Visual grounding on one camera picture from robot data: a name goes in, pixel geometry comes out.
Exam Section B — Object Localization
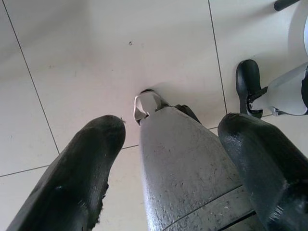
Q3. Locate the silver robot right leg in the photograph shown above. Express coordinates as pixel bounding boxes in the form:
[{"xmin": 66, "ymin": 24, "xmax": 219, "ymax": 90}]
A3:
[{"xmin": 235, "ymin": 59, "xmax": 308, "ymax": 119}]

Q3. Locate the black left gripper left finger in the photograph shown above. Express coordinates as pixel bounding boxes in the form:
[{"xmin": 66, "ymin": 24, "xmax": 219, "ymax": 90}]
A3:
[{"xmin": 6, "ymin": 115, "xmax": 127, "ymax": 231}]

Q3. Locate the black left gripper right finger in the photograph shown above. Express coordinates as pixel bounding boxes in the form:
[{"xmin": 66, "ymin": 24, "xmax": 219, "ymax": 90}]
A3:
[{"xmin": 218, "ymin": 113, "xmax": 308, "ymax": 231}]

